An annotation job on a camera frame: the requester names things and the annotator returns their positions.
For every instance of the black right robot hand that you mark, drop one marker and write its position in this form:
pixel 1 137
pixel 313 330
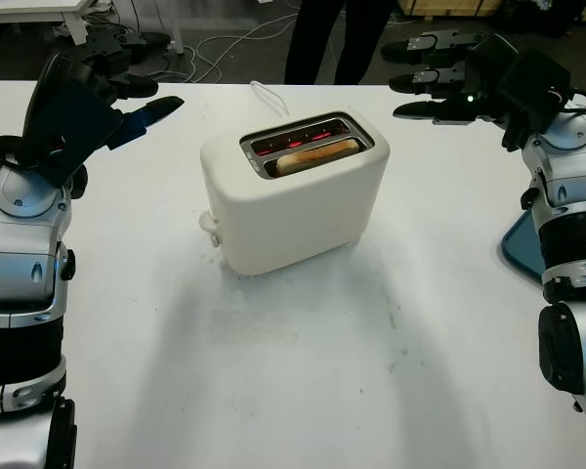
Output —
pixel 488 73

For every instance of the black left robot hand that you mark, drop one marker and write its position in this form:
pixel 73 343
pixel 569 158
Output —
pixel 63 71

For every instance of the toasted bread slice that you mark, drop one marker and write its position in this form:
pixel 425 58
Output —
pixel 317 155

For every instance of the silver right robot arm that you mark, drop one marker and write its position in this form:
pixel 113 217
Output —
pixel 571 244

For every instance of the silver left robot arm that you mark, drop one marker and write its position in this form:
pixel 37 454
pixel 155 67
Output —
pixel 19 254

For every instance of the person in black trousers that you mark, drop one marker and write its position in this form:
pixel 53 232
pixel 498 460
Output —
pixel 307 44

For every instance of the white two-slot toaster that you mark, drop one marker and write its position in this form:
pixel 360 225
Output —
pixel 293 225

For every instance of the white desk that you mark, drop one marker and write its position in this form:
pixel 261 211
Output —
pixel 73 12

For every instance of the blue plastic tray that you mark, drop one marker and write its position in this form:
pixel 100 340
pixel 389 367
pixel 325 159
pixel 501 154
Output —
pixel 522 249

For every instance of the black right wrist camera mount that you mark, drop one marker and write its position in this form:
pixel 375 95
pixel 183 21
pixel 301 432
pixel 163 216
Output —
pixel 532 83

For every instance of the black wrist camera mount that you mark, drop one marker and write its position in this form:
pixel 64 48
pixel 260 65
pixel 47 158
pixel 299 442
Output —
pixel 78 132
pixel 532 83

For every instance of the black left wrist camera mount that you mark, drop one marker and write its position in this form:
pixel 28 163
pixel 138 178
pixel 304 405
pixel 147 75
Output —
pixel 78 132

